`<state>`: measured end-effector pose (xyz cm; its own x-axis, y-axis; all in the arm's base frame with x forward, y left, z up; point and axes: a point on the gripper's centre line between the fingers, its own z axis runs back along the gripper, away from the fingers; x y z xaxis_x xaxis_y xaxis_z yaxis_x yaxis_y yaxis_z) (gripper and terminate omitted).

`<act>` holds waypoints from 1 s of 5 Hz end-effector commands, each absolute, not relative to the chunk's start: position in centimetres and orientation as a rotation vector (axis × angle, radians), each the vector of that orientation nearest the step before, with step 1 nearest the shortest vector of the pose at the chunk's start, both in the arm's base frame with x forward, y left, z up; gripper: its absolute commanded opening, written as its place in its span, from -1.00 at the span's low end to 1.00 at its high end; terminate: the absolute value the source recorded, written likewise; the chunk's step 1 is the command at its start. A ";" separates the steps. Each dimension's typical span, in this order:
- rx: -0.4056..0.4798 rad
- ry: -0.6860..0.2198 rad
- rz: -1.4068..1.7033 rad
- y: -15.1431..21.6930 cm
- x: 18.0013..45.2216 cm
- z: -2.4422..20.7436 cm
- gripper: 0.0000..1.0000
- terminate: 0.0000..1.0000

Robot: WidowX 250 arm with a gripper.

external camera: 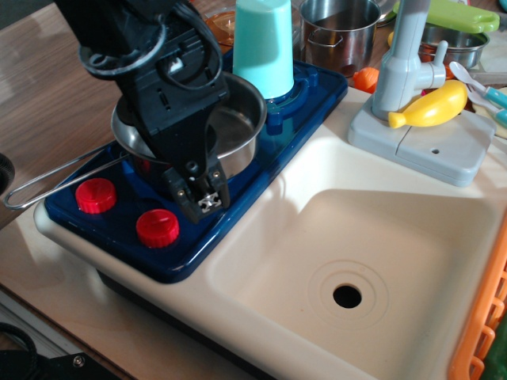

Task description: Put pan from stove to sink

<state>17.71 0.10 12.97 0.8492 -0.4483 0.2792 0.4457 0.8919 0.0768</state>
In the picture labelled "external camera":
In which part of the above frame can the orange transparent toy pot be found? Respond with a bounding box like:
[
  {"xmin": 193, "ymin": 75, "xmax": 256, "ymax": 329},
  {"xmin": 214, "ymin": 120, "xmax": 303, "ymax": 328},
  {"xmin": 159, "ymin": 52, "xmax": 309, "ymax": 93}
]
[{"xmin": 205, "ymin": 10, "xmax": 235, "ymax": 54}]

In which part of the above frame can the steel bowl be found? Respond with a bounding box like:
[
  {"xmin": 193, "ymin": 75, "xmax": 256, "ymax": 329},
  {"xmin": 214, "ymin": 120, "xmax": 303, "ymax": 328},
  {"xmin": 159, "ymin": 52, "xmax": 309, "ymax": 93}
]
[{"xmin": 418, "ymin": 25, "xmax": 490, "ymax": 69}]

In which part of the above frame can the right red stove knob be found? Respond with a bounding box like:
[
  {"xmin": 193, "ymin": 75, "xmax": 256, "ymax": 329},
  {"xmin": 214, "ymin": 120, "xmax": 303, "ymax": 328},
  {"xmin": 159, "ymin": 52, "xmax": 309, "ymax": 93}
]
[{"xmin": 135, "ymin": 208, "xmax": 180, "ymax": 249}]

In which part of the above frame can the yellow toy banana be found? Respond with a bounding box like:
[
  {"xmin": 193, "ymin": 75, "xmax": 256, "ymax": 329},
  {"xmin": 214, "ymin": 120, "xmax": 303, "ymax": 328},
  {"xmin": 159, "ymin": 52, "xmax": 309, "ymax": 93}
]
[{"xmin": 387, "ymin": 80, "xmax": 468, "ymax": 129}]

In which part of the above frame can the left red stove knob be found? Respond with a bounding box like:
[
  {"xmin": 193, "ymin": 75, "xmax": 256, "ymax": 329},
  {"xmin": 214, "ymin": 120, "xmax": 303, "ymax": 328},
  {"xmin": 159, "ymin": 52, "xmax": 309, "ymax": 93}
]
[{"xmin": 75, "ymin": 178, "xmax": 117, "ymax": 215}]

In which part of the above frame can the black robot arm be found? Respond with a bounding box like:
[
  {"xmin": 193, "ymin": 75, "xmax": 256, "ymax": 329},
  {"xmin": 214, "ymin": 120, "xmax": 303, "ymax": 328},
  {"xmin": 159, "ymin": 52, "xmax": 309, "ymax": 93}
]
[{"xmin": 57, "ymin": 1, "xmax": 230, "ymax": 222}]

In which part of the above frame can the blue toy stove top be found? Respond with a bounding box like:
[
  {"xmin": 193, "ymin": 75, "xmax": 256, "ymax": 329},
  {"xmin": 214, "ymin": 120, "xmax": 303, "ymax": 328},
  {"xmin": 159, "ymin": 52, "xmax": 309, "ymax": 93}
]
[{"xmin": 34, "ymin": 61, "xmax": 348, "ymax": 283}]

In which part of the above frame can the red stove knob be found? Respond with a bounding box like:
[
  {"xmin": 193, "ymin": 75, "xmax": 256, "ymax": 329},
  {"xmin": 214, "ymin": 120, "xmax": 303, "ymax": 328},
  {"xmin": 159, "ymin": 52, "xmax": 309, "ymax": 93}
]
[
  {"xmin": 135, "ymin": 208, "xmax": 180, "ymax": 249},
  {"xmin": 75, "ymin": 178, "xmax": 117, "ymax": 215}
]

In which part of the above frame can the black cable lower left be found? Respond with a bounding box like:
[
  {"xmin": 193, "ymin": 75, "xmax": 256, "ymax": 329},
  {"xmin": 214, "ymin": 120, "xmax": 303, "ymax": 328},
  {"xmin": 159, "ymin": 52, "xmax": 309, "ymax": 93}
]
[{"xmin": 0, "ymin": 322, "xmax": 39, "ymax": 380}]

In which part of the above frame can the orange toy fish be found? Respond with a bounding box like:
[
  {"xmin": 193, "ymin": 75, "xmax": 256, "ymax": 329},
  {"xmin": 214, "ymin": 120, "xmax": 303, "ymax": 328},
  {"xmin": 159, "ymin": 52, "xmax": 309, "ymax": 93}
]
[{"xmin": 353, "ymin": 66, "xmax": 379, "ymax": 94}]

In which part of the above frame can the white teal toy spoon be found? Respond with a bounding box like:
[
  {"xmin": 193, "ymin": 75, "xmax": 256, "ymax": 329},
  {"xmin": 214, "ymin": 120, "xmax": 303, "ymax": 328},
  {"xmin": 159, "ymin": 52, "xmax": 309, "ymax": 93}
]
[{"xmin": 448, "ymin": 61, "xmax": 507, "ymax": 108}]

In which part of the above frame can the steel pan with wire handle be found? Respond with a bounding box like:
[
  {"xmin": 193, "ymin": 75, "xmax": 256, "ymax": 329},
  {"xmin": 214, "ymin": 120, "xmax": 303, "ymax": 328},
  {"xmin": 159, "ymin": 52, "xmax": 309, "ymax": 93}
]
[{"xmin": 3, "ymin": 73, "xmax": 267, "ymax": 210}]

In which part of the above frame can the orange plastic dish rack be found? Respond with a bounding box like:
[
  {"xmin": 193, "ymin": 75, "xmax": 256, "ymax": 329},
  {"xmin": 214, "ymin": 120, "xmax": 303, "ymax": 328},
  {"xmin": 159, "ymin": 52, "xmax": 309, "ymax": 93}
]
[{"xmin": 448, "ymin": 223, "xmax": 506, "ymax": 379}]

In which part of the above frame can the green item in rack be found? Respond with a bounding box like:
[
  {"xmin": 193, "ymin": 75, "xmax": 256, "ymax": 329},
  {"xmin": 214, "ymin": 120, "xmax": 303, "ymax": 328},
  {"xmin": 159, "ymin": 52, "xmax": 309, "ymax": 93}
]
[{"xmin": 481, "ymin": 317, "xmax": 506, "ymax": 380}]

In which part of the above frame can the cream toy sink unit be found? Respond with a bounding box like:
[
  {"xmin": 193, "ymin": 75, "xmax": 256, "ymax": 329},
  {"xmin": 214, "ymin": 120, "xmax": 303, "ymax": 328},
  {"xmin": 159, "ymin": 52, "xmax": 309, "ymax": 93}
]
[{"xmin": 33, "ymin": 85, "xmax": 507, "ymax": 380}]

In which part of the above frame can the grey toy faucet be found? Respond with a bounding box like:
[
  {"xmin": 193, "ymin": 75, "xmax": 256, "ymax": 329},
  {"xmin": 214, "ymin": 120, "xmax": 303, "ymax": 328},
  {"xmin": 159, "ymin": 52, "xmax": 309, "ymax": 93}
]
[{"xmin": 348, "ymin": 1, "xmax": 496, "ymax": 187}]

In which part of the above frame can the black corrugated hose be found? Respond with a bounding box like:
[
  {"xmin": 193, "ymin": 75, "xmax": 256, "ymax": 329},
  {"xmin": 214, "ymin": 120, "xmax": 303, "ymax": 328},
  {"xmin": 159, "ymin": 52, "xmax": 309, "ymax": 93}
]
[{"xmin": 0, "ymin": 152, "xmax": 16, "ymax": 197}]

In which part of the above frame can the black mount plate with screw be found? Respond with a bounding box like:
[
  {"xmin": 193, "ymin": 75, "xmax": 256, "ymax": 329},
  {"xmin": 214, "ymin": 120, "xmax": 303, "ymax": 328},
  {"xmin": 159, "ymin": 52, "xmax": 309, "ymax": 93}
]
[{"xmin": 32, "ymin": 353, "xmax": 116, "ymax": 379}]

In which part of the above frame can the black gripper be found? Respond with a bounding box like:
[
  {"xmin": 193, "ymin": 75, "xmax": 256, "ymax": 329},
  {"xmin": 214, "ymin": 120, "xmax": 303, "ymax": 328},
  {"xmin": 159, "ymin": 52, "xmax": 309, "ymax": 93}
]
[{"xmin": 117, "ymin": 31, "xmax": 231, "ymax": 224}]

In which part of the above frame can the steel pot with handles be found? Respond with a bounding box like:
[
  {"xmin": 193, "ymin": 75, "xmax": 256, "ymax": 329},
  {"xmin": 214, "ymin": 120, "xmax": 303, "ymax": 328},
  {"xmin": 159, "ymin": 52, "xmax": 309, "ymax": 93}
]
[{"xmin": 299, "ymin": 0, "xmax": 381, "ymax": 78}]

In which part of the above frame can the teal plastic cup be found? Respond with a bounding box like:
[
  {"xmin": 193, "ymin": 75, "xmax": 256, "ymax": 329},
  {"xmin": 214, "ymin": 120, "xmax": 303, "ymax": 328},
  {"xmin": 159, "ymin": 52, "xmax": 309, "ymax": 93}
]
[{"xmin": 233, "ymin": 1, "xmax": 294, "ymax": 100}]

